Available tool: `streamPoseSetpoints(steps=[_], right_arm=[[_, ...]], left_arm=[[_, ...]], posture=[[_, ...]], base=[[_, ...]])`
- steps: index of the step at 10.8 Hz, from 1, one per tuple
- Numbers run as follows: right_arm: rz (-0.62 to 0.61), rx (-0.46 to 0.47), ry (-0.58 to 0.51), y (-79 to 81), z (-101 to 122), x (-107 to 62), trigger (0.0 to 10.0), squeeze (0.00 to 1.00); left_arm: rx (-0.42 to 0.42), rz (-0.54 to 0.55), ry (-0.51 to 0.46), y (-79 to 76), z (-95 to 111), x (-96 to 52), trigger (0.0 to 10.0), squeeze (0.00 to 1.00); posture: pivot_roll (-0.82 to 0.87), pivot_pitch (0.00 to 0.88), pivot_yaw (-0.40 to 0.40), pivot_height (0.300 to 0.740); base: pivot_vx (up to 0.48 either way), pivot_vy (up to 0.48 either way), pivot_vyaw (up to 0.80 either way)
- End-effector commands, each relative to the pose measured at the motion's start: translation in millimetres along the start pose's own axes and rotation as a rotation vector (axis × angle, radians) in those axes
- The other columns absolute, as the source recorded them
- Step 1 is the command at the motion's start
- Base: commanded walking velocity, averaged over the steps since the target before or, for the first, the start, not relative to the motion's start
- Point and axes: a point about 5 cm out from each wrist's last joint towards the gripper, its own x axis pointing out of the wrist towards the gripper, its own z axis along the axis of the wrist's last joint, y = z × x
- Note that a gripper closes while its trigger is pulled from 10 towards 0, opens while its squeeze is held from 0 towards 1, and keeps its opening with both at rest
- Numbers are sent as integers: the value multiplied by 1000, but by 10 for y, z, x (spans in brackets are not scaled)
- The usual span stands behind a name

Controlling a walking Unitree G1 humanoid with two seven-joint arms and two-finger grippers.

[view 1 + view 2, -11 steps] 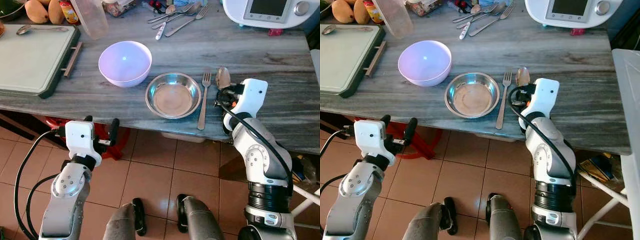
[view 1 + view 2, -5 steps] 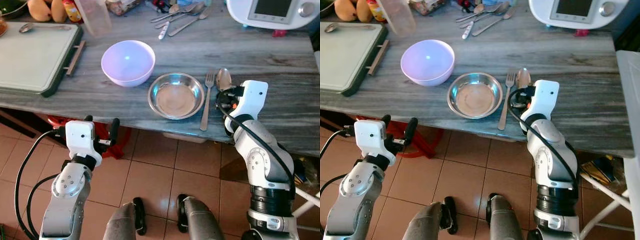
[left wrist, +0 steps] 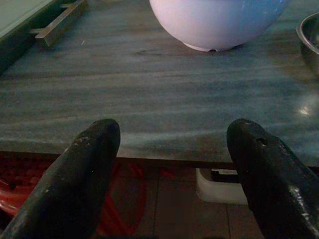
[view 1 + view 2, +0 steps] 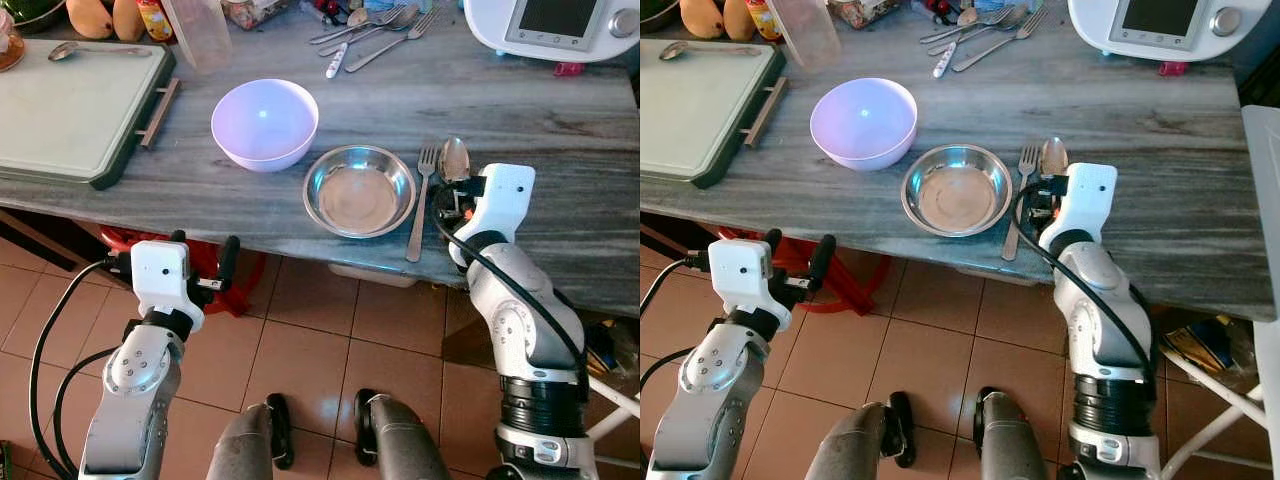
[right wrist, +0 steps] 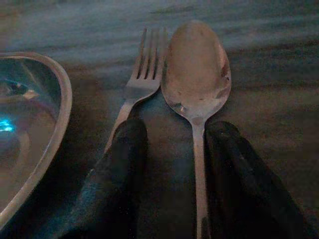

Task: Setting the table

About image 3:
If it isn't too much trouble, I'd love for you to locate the pale panel with dark edge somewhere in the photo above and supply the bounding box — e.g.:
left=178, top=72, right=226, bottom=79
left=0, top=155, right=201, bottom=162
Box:
left=0, top=0, right=75, bottom=75

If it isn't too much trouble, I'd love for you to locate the metal bar handle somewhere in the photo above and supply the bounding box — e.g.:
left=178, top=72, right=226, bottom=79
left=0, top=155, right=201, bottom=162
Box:
left=28, top=0, right=89, bottom=47

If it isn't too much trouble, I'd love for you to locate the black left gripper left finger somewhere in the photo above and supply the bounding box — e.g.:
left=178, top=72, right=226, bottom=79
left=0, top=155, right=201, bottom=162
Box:
left=0, top=118, right=121, bottom=239

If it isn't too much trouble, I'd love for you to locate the white ceramic bowl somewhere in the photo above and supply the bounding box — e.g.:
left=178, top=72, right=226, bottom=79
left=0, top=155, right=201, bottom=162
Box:
left=149, top=0, right=292, bottom=52

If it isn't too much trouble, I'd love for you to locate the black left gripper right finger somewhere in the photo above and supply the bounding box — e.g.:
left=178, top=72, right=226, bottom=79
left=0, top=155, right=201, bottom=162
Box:
left=226, top=118, right=319, bottom=239

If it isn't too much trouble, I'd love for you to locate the white plastic block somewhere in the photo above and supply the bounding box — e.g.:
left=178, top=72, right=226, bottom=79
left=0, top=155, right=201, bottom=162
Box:
left=195, top=167, right=250, bottom=206

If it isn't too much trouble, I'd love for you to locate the steel bowl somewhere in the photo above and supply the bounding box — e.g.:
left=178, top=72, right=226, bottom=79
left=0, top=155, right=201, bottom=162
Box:
left=295, top=12, right=319, bottom=67

